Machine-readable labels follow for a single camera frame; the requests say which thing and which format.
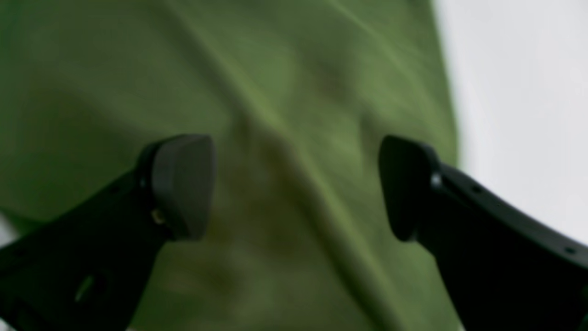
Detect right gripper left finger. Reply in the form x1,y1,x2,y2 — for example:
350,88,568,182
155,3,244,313
0,134,216,331

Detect olive green t-shirt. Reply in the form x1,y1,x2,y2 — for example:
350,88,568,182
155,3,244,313
1,0,459,331

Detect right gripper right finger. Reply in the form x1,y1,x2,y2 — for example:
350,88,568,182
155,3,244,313
378,136,588,331

